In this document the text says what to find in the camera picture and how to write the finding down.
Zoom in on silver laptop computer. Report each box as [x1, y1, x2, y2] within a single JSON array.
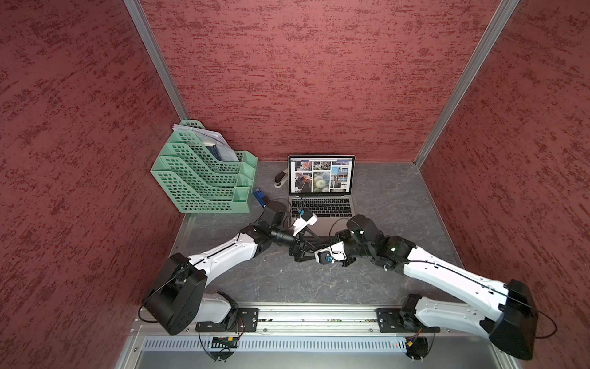
[[287, 155, 356, 238]]

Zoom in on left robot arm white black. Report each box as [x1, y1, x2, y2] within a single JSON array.
[[140, 201, 329, 335]]

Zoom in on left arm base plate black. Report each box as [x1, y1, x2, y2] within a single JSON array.
[[196, 307, 259, 335]]

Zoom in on black beige stapler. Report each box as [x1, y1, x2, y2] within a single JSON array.
[[274, 169, 289, 188]]

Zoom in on papers in organizer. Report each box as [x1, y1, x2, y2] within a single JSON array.
[[172, 120, 239, 162]]

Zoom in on green plastic file organizer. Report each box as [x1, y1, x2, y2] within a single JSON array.
[[151, 131, 258, 214]]

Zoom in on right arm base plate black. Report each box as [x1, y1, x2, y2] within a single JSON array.
[[375, 308, 440, 334]]

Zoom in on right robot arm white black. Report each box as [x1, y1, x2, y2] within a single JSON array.
[[327, 215, 539, 361]]

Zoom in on aluminium corner post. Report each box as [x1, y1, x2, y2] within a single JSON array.
[[413, 0, 519, 169], [124, 0, 190, 119]]

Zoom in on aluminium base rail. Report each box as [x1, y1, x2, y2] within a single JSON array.
[[131, 303, 505, 337]]

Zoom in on right aluminium corner post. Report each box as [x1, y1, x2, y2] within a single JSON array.
[[413, 0, 519, 169]]

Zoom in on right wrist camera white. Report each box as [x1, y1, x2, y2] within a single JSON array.
[[314, 247, 347, 265]]

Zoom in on left aluminium corner post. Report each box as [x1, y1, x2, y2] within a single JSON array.
[[124, 0, 190, 119]]

